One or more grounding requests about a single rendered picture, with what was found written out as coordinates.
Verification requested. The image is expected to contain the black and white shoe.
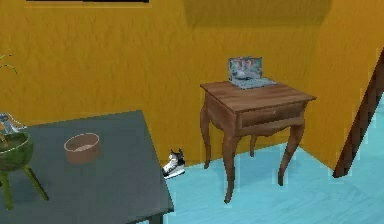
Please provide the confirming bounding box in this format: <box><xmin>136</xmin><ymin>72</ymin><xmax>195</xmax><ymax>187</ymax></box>
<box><xmin>161</xmin><ymin>148</ymin><xmax>186</xmax><ymax>180</ymax></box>

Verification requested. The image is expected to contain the brown wooden side table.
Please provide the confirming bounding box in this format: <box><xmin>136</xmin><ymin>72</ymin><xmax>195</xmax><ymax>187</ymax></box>
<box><xmin>199</xmin><ymin>79</ymin><xmax>317</xmax><ymax>205</ymax></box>

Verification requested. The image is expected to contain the grey open laptop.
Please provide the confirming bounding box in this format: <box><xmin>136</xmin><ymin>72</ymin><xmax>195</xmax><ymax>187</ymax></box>
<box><xmin>227</xmin><ymin>56</ymin><xmax>279</xmax><ymax>90</ymax></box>

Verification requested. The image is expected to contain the dark grey table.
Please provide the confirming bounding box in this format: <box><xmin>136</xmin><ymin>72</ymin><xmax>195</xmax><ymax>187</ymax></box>
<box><xmin>0</xmin><ymin>110</ymin><xmax>175</xmax><ymax>224</ymax></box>

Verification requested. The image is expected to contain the brown round bowl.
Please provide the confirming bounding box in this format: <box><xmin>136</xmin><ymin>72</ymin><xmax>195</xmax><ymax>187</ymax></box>
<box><xmin>63</xmin><ymin>132</ymin><xmax>102</xmax><ymax>165</ymax></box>

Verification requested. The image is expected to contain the dark brown wooden door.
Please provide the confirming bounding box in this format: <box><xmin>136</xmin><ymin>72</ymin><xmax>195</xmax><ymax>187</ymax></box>
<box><xmin>332</xmin><ymin>46</ymin><xmax>384</xmax><ymax>179</ymax></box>

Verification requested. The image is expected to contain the green pot plant on legs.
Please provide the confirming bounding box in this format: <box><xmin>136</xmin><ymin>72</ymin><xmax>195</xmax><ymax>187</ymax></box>
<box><xmin>0</xmin><ymin>53</ymin><xmax>50</xmax><ymax>212</ymax></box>

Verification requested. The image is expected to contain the small grey glass object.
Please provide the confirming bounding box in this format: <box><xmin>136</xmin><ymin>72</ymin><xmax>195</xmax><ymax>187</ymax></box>
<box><xmin>0</xmin><ymin>112</ymin><xmax>27</xmax><ymax>135</ymax></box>

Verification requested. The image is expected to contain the black framed wall picture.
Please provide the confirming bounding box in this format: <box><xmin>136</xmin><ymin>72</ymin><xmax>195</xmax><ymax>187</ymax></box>
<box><xmin>25</xmin><ymin>0</ymin><xmax>150</xmax><ymax>4</ymax></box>

